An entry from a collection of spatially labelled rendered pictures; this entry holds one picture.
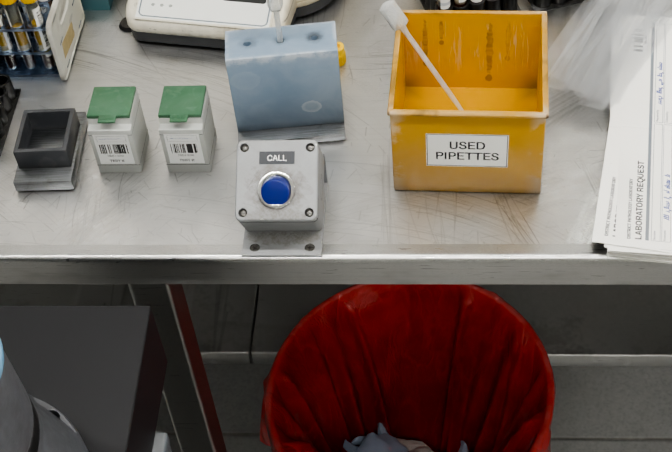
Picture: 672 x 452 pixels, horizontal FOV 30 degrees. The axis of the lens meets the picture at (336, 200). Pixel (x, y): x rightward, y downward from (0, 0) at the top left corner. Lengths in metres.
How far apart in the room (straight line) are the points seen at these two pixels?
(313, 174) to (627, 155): 0.28
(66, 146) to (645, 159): 0.52
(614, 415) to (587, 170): 0.93
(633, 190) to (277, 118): 0.33
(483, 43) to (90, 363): 0.47
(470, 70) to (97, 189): 0.36
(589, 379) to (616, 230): 0.99
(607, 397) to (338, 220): 1.01
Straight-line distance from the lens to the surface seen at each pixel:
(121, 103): 1.15
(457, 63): 1.19
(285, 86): 1.14
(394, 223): 1.10
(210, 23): 1.26
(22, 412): 0.81
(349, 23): 1.29
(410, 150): 1.09
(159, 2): 1.29
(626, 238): 1.08
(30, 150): 1.18
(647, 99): 1.20
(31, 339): 0.99
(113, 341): 0.97
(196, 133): 1.13
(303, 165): 1.06
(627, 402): 2.05
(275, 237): 1.10
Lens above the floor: 1.71
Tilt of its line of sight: 48 degrees down
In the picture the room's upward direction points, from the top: 6 degrees counter-clockwise
